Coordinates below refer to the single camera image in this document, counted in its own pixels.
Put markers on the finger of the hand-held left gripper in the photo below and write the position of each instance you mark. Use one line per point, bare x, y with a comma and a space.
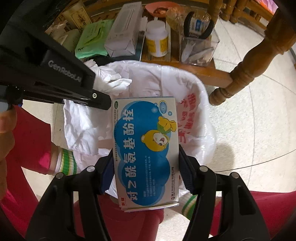
92, 98

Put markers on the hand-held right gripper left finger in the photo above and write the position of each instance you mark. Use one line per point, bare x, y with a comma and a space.
106, 172

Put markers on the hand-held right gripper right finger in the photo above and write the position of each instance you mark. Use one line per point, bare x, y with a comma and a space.
186, 172

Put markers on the white tissue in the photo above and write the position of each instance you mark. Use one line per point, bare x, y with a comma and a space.
111, 80

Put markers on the blue bear-print medicine box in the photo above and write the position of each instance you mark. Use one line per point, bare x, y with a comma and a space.
145, 150

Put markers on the white bag lined bin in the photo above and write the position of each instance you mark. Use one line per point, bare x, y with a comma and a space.
203, 129

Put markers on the red trash bin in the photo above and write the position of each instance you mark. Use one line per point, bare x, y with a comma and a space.
129, 222

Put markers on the person's left hand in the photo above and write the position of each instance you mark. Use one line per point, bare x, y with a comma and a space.
5, 125

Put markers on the crumpled white paper sheet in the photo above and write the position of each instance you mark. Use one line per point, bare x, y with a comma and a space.
83, 129

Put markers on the green wet wipes pack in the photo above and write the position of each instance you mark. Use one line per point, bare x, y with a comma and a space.
92, 39

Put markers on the yellow printed box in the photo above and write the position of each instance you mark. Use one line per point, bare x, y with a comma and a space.
76, 18

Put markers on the person's left leg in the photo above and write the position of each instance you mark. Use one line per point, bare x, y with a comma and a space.
32, 143

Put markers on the person's leg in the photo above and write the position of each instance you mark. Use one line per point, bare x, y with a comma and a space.
254, 213
32, 143

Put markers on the white tissue box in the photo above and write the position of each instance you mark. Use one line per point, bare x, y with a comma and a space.
124, 30

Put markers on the person's right leg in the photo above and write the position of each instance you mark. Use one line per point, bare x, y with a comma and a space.
254, 213

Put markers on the white bottle yellow label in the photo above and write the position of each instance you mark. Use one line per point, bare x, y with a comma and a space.
156, 39

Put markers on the pink bowl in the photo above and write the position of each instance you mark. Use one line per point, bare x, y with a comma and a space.
161, 9

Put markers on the clear plastic container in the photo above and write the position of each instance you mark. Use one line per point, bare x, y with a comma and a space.
198, 52

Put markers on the black hair band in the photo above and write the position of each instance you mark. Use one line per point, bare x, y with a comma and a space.
207, 33

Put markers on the wooden table leg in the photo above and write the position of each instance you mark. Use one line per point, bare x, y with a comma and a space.
254, 58

